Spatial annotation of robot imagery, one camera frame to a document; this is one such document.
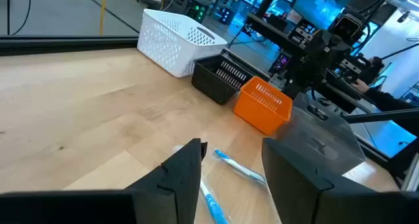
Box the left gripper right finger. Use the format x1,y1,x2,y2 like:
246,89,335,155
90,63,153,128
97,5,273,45
261,137,419,224

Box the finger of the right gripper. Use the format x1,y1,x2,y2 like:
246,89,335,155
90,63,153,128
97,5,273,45
309,58,330,94
283,48,314,99

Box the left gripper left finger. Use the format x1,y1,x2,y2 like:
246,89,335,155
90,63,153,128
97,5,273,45
0,138,208,224

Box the blue toothbrush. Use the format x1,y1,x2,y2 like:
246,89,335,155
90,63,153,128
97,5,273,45
198,179,230,224

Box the clear plastic toothbrush packaging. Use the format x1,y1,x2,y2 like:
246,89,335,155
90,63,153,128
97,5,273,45
214,148,266,185

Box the person's hand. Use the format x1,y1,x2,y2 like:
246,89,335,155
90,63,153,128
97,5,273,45
350,79,371,94

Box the black computer pink light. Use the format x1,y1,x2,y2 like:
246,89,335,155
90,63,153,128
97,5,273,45
268,51,291,76

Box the person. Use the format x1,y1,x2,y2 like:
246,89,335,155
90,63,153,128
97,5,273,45
350,56,419,115

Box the clear grey plastic bin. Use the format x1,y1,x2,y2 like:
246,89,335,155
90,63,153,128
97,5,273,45
276,92,367,176

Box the orange plastic basket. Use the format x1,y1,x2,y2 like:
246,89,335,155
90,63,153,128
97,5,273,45
233,75,293,136

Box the large blue lit screen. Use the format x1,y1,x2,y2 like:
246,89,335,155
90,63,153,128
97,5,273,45
292,0,359,31

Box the black plastic basket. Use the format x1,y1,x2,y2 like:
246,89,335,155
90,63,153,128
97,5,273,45
191,54,255,105

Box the black computer green lights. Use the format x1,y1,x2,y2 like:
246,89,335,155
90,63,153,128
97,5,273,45
185,0,210,24

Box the white perforated plastic basket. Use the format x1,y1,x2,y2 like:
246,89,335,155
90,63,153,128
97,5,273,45
137,9,228,79

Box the black tripod stand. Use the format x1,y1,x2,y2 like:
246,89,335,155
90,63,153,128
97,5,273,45
4,0,12,36

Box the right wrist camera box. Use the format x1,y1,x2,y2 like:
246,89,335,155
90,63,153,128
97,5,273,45
329,12,367,43

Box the yellow cable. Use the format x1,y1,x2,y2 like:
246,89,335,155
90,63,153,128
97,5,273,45
99,0,109,36

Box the thin black cable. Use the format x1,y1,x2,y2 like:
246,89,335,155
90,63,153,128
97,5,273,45
12,0,32,36

